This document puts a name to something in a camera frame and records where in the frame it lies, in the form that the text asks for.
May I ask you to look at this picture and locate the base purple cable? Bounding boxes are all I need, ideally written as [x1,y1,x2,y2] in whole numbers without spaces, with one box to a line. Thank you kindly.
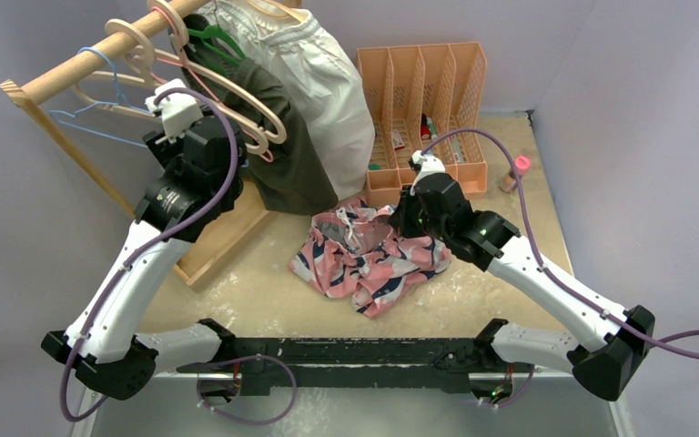
[195,354,300,428]
[476,364,541,412]

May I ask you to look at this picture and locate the front beige wooden hanger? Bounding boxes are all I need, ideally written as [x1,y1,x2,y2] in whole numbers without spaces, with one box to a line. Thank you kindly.
[49,19,287,155]

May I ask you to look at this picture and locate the green plastic hanger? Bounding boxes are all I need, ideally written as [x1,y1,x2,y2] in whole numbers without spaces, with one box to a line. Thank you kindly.
[187,25,247,66]

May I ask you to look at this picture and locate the pink capped bottle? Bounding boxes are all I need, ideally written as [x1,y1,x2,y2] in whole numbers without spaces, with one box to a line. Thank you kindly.
[499,156,532,193]

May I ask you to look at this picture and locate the rear beige wooden hanger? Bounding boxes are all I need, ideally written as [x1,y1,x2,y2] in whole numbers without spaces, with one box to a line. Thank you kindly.
[105,0,287,155]

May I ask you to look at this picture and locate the base left purple cable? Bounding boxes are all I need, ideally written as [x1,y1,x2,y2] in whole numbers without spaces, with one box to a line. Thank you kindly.
[195,354,300,428]

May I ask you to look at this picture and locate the red white tube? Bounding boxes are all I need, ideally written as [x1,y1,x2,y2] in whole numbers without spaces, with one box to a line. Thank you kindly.
[391,128,406,152]

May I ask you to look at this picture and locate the base right purple cable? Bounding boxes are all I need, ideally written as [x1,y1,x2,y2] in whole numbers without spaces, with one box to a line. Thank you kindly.
[476,364,541,412]

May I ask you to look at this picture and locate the red black marker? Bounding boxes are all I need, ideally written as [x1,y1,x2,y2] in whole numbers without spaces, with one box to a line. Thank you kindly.
[420,114,432,140]

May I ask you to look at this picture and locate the pink wire hanger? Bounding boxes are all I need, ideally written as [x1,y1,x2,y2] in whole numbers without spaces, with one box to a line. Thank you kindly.
[144,5,277,164]

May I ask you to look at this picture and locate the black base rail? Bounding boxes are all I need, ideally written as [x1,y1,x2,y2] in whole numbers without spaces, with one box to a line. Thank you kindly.
[178,320,532,397]

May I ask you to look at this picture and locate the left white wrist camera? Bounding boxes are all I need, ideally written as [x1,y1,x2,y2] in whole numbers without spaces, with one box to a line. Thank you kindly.
[145,78,203,139]

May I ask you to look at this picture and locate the white shorts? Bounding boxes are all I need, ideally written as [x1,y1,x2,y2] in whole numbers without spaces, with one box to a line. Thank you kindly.
[198,1,375,199]

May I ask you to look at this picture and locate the beige hanger under white shorts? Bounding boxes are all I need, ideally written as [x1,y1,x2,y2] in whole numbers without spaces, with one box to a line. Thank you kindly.
[247,0,306,23]

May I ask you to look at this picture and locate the beige wooden hanger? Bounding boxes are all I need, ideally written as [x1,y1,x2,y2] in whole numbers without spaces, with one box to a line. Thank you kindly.
[105,0,287,155]
[49,19,287,155]

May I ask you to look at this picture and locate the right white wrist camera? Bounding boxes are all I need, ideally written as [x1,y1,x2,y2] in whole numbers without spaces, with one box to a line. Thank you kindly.
[409,150,446,195]

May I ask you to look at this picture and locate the dark green shorts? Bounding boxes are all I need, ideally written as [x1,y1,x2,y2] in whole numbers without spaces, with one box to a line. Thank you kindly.
[186,35,339,216]

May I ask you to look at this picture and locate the wooden clothes rack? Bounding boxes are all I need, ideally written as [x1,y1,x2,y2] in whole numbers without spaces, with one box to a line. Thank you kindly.
[0,0,302,292]

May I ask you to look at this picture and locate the orange plastic file organizer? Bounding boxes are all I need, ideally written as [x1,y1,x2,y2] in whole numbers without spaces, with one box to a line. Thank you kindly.
[356,42,488,207]

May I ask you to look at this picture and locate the blue wire hanger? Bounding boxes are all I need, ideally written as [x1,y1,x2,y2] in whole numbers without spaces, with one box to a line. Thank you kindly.
[48,46,150,148]

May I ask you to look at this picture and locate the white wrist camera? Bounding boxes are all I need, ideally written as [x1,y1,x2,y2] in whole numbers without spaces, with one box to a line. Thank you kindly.
[145,78,203,139]
[409,150,446,195]

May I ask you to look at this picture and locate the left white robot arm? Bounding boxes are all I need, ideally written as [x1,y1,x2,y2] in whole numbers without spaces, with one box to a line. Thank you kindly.
[41,116,244,401]

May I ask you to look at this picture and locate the pink patterned shorts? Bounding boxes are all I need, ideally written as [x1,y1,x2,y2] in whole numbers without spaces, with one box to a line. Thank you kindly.
[289,197,451,318]

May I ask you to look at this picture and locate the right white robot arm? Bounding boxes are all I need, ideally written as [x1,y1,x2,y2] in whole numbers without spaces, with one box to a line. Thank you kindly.
[390,173,655,401]

